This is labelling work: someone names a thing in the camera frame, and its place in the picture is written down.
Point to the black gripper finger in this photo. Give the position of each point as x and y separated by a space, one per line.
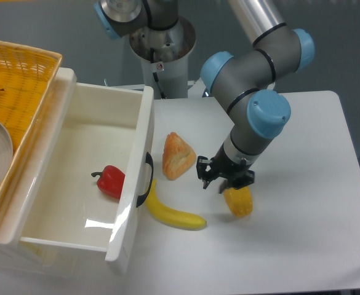
206 171
237 180

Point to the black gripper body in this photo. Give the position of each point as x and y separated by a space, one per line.
225 166

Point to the white top drawer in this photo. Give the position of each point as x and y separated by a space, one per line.
102 126

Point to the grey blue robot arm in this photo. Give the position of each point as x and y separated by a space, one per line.
240 85

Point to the white drawer cabinet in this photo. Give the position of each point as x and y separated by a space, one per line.
23 188

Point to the yellow bell pepper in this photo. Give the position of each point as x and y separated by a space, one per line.
239 201

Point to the orange croissant pastry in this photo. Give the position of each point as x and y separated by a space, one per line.
178 157

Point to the yellow banana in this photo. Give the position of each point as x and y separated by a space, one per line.
171 217

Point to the red bell pepper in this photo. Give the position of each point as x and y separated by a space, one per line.
110 181

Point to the yellow woven basket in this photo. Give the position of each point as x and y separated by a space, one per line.
26 75

